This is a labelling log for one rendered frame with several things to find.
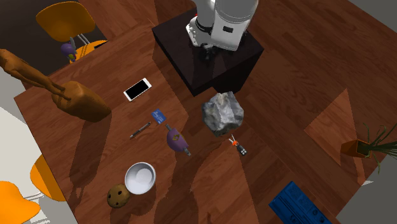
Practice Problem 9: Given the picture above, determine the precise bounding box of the dark robot stand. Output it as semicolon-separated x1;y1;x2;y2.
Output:
151;7;265;97

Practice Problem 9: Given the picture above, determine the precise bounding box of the grey rock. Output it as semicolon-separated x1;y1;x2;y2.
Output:
201;90;244;138

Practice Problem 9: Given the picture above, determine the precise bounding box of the white smartphone with black screen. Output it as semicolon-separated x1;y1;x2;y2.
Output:
123;77;153;102

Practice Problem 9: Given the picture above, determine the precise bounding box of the small blue card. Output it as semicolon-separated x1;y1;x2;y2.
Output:
151;108;167;125

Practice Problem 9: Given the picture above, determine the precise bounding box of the purple flask bottle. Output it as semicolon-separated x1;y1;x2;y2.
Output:
165;123;192;157

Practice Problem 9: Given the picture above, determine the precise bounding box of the black and orange small tool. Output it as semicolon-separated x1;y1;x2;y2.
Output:
228;133;248;157

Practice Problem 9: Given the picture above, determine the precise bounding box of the dark grey pen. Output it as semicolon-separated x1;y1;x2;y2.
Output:
129;121;152;140

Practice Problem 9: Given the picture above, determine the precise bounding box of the brown wooden figure sculpture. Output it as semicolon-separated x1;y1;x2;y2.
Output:
0;48;113;123

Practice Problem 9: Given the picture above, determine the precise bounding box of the small purple bottle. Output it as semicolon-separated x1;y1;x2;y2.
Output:
59;36;78;62

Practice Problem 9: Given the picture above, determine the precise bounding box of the white bowl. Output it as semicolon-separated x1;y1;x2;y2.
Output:
124;161;157;196

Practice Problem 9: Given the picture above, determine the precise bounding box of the orange chair with metal legs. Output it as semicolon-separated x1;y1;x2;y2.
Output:
0;153;67;224
35;1;108;64

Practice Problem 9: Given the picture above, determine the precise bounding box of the brown chocolate chip cookie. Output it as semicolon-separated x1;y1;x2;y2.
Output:
106;183;131;209

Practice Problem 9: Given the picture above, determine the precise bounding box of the blue box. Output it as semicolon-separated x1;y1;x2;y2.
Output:
268;180;333;224

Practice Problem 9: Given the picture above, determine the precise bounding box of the green plant in orange pot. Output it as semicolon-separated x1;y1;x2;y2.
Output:
340;122;397;175

